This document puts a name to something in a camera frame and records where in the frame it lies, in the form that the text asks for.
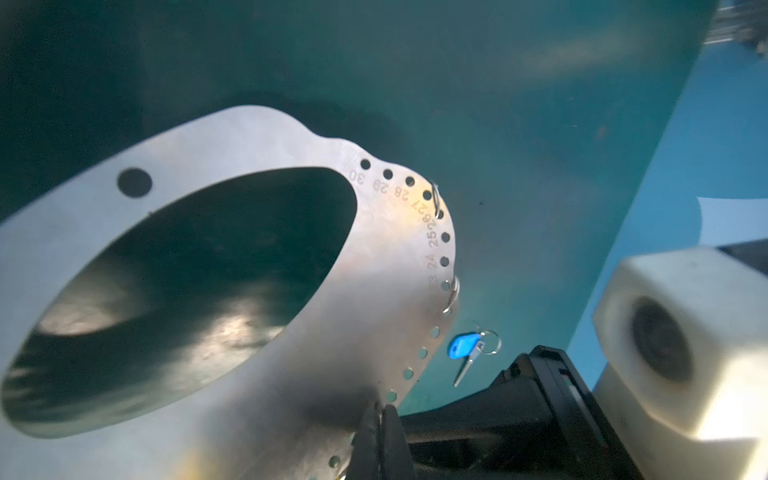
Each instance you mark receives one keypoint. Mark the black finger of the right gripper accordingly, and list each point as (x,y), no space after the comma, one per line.
(477,436)

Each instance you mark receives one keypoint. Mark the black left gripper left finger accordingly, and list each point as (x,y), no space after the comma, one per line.
(364,462)

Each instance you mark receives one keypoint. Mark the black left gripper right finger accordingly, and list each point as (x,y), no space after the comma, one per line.
(396,458)

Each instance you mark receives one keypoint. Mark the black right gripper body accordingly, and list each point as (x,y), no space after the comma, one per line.
(570,436)

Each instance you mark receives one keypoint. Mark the grey ring-shaped metal plate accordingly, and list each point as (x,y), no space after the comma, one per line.
(220,301)

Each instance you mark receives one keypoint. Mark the blue key tag with key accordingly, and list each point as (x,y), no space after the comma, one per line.
(469,347)

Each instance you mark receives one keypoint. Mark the green table mat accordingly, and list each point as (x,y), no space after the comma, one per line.
(536,119)

